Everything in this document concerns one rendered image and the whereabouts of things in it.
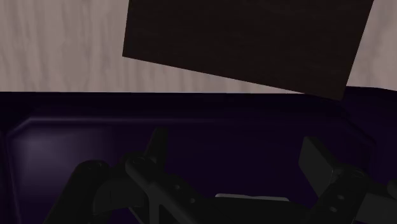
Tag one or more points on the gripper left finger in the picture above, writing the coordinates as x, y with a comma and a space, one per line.
149, 183

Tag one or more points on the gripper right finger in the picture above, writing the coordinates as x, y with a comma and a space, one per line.
341, 192

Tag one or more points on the dark purple sofa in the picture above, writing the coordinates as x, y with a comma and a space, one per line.
77, 145

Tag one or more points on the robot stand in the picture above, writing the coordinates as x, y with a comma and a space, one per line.
248, 40

